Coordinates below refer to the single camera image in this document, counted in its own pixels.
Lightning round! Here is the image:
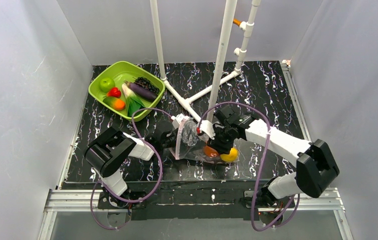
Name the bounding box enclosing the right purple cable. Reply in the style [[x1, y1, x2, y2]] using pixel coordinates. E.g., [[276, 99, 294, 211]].
[[197, 101, 301, 232]]

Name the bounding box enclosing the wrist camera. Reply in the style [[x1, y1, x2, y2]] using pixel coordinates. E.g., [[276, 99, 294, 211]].
[[171, 113, 190, 129], [196, 120, 215, 141]]

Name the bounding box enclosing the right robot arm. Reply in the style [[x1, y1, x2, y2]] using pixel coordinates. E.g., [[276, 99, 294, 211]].
[[197, 103, 340, 205]]

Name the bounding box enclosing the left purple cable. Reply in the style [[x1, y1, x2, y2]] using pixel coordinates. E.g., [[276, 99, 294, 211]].
[[90, 107, 176, 231]]

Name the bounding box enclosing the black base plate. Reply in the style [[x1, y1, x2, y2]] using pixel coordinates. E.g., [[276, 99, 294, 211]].
[[97, 178, 309, 222]]

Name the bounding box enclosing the fake green apple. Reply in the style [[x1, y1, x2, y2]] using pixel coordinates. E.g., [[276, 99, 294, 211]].
[[99, 77, 116, 93]]

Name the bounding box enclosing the fake yellow pear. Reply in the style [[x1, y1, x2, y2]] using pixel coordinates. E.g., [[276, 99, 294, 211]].
[[220, 147, 239, 163]]

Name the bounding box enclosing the white PVC pipe frame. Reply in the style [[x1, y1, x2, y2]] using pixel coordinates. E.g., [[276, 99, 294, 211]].
[[150, 0, 261, 123]]

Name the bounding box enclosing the green plastic tray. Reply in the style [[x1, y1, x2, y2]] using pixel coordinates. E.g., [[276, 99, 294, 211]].
[[89, 61, 165, 122]]

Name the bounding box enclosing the fake bok choy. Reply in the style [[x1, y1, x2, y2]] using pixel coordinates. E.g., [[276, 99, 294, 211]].
[[122, 83, 145, 117]]

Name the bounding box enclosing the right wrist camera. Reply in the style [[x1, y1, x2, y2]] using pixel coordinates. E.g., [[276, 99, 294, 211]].
[[196, 120, 215, 141]]

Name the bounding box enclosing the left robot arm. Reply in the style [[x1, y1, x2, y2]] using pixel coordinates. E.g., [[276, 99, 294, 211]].
[[84, 121, 205, 203]]

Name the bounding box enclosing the fake dark grapes bunch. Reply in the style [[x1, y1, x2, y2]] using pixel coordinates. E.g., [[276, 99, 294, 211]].
[[134, 77, 160, 94]]

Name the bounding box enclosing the fake red tomato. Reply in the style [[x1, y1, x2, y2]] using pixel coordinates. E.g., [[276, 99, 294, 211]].
[[106, 87, 122, 98]]

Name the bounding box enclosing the fake orange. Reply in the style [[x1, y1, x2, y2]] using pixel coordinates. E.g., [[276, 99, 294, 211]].
[[203, 145, 220, 159]]

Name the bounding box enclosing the clear zip top bag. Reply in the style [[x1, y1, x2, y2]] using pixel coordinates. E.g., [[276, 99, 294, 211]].
[[166, 114, 239, 165]]

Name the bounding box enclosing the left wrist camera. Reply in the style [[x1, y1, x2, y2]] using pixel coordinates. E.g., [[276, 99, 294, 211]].
[[171, 113, 190, 129]]

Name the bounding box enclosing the fake mango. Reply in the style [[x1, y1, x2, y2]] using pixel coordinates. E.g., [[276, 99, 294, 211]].
[[103, 96, 126, 111]]

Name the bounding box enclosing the purple cable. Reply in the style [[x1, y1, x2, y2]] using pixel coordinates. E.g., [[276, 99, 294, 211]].
[[197, 101, 301, 232], [90, 107, 176, 231]]

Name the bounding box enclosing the fake purple eggplant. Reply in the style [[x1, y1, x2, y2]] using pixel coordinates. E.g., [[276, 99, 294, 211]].
[[124, 81, 158, 102]]

